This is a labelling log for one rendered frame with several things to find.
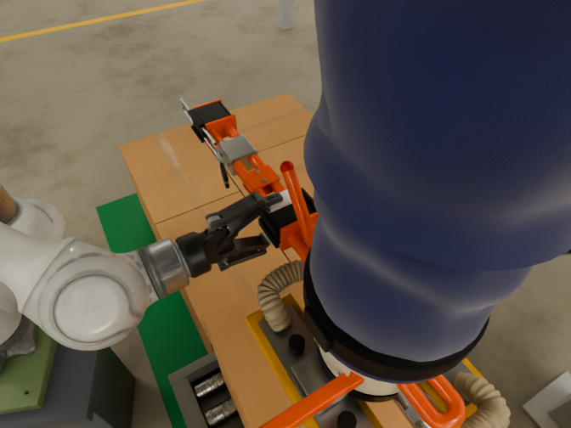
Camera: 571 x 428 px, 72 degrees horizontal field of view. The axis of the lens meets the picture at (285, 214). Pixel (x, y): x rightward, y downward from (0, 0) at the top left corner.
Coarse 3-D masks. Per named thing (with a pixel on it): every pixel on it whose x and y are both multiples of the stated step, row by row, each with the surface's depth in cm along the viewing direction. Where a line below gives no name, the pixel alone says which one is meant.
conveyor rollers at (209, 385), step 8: (216, 376) 125; (200, 384) 123; (208, 384) 123; (216, 384) 123; (224, 384) 124; (200, 392) 122; (208, 392) 123; (232, 400) 120; (216, 408) 118; (224, 408) 118; (232, 408) 119; (208, 416) 117; (216, 416) 117; (224, 416) 118; (216, 424) 117
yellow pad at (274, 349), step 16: (288, 304) 74; (256, 320) 72; (256, 336) 70; (272, 336) 69; (288, 336) 69; (304, 336) 69; (272, 352) 68; (288, 352) 67; (304, 352) 67; (272, 368) 67; (288, 368) 65; (288, 384) 64; (352, 400) 62; (320, 416) 61; (336, 416) 61; (352, 416) 58; (368, 416) 61
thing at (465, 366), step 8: (464, 360) 67; (456, 368) 65; (464, 368) 65; (472, 368) 66; (448, 376) 64; (480, 376) 65; (424, 384) 64; (424, 392) 64; (432, 392) 63; (432, 400) 63; (440, 400) 62; (464, 400) 62; (440, 408) 62; (472, 408) 62
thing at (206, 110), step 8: (200, 104) 93; (208, 104) 93; (216, 104) 93; (200, 112) 91; (208, 112) 91; (216, 112) 91; (224, 112) 91; (208, 120) 89; (216, 120) 89; (224, 120) 90; (232, 120) 91; (208, 128) 89; (216, 128) 90; (224, 136) 93
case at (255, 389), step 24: (288, 288) 100; (240, 312) 96; (216, 336) 91; (240, 336) 91; (240, 360) 88; (264, 360) 88; (240, 384) 84; (264, 384) 84; (240, 408) 90; (264, 408) 81; (384, 408) 81
